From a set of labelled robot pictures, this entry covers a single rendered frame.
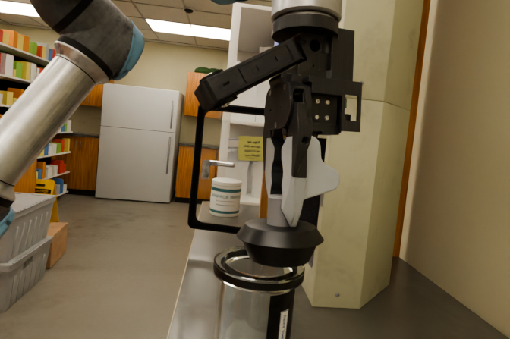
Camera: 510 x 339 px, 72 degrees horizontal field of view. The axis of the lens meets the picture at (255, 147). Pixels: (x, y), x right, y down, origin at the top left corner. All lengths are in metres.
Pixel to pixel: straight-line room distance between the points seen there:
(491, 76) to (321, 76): 0.76
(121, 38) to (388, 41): 0.55
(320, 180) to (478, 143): 0.77
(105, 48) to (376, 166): 0.61
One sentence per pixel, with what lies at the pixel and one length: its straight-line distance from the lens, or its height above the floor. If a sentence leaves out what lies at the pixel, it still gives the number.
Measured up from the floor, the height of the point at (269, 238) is 1.22.
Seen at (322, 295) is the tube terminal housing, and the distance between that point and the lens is 0.87.
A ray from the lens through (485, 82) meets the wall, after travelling 1.11.
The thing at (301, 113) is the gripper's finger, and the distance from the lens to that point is 0.34.
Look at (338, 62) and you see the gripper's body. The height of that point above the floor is 1.40.
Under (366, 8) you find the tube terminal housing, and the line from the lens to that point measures 0.85.
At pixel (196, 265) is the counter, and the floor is 0.94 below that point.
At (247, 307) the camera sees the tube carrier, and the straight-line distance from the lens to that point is 0.42.
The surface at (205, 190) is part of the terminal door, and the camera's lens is 1.12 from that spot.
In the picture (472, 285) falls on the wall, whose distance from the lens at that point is 1.11.
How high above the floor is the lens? 1.32
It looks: 3 degrees down
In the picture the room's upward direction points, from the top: 6 degrees clockwise
